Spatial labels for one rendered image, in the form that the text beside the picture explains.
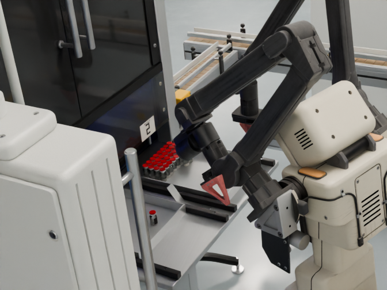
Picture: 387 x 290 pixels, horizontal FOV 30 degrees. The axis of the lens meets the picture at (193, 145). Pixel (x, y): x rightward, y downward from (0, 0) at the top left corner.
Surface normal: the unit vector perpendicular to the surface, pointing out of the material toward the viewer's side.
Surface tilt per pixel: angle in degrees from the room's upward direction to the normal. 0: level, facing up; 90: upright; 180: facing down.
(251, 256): 0
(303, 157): 90
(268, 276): 0
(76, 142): 0
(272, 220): 90
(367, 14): 90
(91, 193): 90
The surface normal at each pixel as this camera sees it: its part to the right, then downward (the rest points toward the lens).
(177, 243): -0.09, -0.86
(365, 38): -0.50, 0.47
